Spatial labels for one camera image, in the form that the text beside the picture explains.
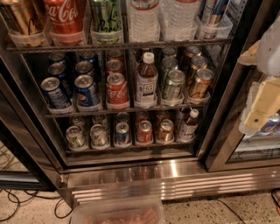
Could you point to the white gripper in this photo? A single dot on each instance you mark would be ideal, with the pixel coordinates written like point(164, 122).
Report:
point(269, 51)

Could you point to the tea bottle white cap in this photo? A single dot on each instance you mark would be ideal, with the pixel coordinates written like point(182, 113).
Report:
point(188, 122)

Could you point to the fridge glass door right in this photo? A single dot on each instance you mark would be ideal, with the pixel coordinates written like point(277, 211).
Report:
point(230, 150)

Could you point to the clear water bottle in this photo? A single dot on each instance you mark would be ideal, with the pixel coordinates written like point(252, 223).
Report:
point(177, 19)
point(143, 20)

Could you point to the orange can bottom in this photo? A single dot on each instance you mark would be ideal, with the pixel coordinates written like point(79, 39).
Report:
point(165, 131)

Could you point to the tea bottle middle shelf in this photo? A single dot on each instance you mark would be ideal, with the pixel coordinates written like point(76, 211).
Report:
point(146, 82)

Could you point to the red can bottom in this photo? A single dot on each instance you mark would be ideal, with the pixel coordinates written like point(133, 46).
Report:
point(144, 133)

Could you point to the blue silver can bottom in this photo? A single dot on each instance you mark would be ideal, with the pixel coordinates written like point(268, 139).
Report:
point(122, 130)

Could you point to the blue can behind glass door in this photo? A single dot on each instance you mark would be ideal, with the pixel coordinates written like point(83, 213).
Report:
point(268, 127)

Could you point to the gold can middle front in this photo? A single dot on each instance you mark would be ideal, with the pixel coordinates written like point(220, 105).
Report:
point(200, 83)

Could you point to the gold can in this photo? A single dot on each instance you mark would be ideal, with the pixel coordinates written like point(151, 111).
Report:
point(200, 83)
point(28, 17)

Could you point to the silver blue can top right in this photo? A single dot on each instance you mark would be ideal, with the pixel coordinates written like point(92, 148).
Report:
point(212, 15)

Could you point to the green can middle front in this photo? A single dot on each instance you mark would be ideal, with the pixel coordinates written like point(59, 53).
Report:
point(172, 93)

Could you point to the red coca-cola can middle front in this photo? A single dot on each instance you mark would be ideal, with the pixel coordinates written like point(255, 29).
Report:
point(117, 91)

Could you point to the blue pepsi can front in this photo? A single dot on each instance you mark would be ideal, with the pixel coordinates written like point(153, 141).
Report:
point(87, 92)

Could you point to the silver can bottom left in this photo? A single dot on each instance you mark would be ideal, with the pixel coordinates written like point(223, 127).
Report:
point(76, 139)

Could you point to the clear plastic bin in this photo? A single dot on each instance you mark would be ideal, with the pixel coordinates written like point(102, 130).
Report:
point(135, 210)

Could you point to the blue can front left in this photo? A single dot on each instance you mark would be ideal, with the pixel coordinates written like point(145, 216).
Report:
point(57, 101)

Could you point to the gold can top left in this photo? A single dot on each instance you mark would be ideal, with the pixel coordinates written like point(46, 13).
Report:
point(28, 17)

